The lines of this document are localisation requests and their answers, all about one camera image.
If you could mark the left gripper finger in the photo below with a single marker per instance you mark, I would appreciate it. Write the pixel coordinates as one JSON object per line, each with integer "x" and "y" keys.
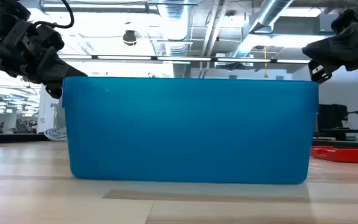
{"x": 54, "y": 90}
{"x": 54, "y": 70}

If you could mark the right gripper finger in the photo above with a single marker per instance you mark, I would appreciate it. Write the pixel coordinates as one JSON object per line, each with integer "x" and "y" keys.
{"x": 319, "y": 74}
{"x": 343, "y": 46}

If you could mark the red office item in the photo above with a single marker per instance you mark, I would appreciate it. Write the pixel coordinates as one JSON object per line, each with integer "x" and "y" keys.
{"x": 340, "y": 155}

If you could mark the white column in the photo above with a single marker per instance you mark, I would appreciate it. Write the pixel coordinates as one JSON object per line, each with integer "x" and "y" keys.
{"x": 47, "y": 115}

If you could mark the black machine on stand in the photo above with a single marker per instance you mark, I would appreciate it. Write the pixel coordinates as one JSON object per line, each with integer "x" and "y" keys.
{"x": 331, "y": 118}

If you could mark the long linear ceiling light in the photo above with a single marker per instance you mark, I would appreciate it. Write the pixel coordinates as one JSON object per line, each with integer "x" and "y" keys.
{"x": 182, "y": 58}

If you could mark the blue plastic bin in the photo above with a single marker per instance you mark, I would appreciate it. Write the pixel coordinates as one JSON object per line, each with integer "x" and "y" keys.
{"x": 191, "y": 130}

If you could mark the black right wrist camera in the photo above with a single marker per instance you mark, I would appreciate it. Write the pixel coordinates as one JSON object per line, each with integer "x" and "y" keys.
{"x": 346, "y": 21}

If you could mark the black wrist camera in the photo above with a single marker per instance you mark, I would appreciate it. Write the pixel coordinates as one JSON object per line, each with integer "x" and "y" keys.
{"x": 50, "y": 39}
{"x": 346, "y": 21}

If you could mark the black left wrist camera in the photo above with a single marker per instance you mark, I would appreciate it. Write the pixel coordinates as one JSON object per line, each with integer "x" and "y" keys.
{"x": 50, "y": 39}

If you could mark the grey rectangular air duct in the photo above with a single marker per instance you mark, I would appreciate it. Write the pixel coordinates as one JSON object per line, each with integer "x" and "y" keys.
{"x": 303, "y": 25}

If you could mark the black ceiling dome camera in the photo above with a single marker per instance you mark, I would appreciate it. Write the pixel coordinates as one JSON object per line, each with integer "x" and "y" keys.
{"x": 129, "y": 38}

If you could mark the silver spiral air duct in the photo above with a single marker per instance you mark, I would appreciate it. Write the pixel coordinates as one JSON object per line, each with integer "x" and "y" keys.
{"x": 176, "y": 18}

